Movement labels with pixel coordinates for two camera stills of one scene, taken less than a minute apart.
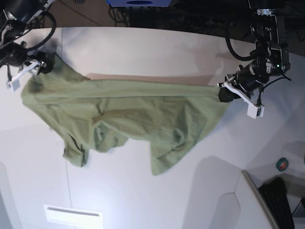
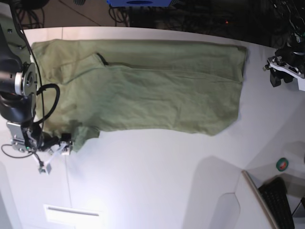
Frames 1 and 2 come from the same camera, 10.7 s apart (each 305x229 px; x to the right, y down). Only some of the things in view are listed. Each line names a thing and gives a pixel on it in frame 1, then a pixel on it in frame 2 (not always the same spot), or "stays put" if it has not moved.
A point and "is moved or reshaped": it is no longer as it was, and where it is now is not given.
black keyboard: [273, 193] stays put
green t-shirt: [103, 115] is moved or reshaped
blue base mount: [139, 3] stays put
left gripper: [15, 54] to [42, 141]
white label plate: [73, 214] stays put
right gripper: [250, 76] to [290, 56]
